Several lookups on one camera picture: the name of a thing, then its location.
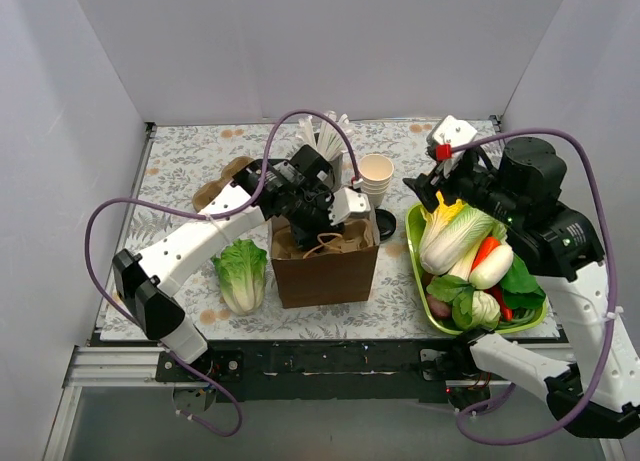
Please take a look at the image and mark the brown pulp cup carrier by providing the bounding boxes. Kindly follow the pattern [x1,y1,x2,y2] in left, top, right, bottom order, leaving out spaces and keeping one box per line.
[192,156,254,213]
[271,219,376,260]

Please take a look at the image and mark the brown paper bag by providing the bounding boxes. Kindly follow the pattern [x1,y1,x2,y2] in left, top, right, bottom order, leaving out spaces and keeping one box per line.
[269,218,380,309]

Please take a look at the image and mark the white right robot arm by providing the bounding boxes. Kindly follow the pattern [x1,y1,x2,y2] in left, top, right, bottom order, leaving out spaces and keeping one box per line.
[406,136,639,439]

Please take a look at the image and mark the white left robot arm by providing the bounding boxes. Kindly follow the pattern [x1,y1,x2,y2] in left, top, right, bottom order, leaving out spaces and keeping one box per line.
[112,146,334,381]

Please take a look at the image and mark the grey straw holder cup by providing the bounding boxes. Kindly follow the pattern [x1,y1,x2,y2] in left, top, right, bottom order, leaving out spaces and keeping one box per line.
[317,151,345,185]

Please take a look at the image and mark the yellow napa cabbage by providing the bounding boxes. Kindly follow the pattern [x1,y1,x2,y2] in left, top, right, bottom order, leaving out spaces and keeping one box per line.
[419,191,465,249]

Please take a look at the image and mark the stack of paper cups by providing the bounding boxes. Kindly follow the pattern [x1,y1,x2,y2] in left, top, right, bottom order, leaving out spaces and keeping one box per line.
[358,154,394,208]

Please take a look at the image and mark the black spare cup lid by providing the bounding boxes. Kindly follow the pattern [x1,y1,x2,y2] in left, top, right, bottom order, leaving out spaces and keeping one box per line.
[375,208,397,241]

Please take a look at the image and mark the white wrapped straw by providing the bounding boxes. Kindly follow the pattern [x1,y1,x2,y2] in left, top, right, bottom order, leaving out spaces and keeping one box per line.
[317,121,335,160]
[297,115,317,148]
[336,113,353,139]

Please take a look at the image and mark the green white napa cabbage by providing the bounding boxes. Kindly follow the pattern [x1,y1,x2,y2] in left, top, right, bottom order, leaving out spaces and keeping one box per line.
[418,204,495,275]

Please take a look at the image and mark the orange carrot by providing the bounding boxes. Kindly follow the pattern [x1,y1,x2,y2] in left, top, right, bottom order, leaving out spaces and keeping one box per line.
[471,236,501,270]

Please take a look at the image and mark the white radish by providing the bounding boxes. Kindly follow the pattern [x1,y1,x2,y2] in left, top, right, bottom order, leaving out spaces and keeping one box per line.
[469,244,514,291]

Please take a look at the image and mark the green leafy vegetable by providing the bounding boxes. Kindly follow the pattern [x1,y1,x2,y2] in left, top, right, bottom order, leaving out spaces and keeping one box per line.
[425,257,546,331]

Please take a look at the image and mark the red chili pepper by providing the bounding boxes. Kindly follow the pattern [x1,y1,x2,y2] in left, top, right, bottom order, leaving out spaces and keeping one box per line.
[491,285,513,322]

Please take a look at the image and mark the green vegetable tray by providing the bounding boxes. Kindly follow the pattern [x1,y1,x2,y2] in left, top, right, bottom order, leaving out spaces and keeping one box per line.
[405,203,555,337]

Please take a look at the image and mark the floral table mat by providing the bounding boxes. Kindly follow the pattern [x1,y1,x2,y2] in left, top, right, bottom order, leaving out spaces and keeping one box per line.
[137,119,444,340]

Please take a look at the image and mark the purple red onion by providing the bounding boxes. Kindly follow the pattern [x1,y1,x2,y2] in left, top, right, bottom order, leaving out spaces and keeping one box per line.
[427,295,452,320]

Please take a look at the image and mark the small white green cabbage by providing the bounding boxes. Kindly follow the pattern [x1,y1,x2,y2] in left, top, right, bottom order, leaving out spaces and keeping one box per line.
[460,291,501,330]

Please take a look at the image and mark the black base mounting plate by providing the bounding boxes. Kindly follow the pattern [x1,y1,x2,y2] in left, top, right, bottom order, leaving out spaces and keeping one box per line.
[154,338,514,405]

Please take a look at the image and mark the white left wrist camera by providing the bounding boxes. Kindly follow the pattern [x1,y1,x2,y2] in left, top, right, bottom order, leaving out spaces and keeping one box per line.
[328,187,372,226]

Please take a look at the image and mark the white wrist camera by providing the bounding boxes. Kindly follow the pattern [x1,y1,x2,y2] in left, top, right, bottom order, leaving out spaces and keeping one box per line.
[427,115,478,177]
[328,187,372,226]

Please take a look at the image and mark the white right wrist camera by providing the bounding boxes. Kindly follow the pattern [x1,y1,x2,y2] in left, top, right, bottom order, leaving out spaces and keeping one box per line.
[427,115,478,177]

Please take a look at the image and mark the aluminium frame rail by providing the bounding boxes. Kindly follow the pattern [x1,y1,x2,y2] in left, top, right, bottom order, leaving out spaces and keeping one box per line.
[45,343,626,460]

